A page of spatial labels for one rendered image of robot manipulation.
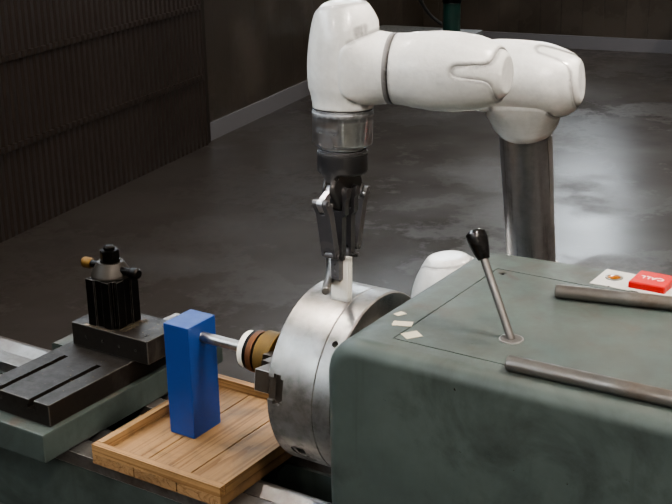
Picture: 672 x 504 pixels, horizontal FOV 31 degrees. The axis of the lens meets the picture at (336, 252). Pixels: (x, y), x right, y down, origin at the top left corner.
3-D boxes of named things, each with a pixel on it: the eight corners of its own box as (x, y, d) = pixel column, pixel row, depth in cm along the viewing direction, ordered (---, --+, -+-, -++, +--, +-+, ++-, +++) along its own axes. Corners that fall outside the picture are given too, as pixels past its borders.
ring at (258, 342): (309, 327, 213) (267, 317, 218) (279, 345, 206) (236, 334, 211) (310, 375, 216) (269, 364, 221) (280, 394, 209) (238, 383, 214)
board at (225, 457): (336, 424, 234) (335, 406, 233) (221, 508, 206) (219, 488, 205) (215, 389, 250) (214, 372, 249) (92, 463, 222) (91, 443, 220)
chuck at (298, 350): (414, 414, 222) (406, 258, 209) (319, 505, 198) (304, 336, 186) (372, 402, 227) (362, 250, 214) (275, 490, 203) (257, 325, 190)
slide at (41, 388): (198, 346, 256) (197, 327, 255) (50, 427, 222) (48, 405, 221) (134, 329, 266) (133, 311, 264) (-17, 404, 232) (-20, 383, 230)
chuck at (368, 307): (430, 418, 220) (423, 262, 207) (337, 511, 196) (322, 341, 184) (414, 414, 222) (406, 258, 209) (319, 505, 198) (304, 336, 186)
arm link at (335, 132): (299, 109, 174) (299, 149, 176) (352, 115, 169) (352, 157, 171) (333, 101, 182) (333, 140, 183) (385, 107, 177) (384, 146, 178)
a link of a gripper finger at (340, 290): (350, 257, 181) (347, 258, 180) (350, 301, 183) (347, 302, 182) (333, 254, 183) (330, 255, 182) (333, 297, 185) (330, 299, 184)
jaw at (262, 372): (325, 360, 204) (285, 375, 194) (323, 389, 205) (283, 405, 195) (272, 347, 210) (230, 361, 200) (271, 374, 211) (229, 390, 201)
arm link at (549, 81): (500, 311, 276) (597, 322, 269) (486, 363, 264) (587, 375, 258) (478, 20, 225) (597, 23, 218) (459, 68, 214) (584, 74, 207)
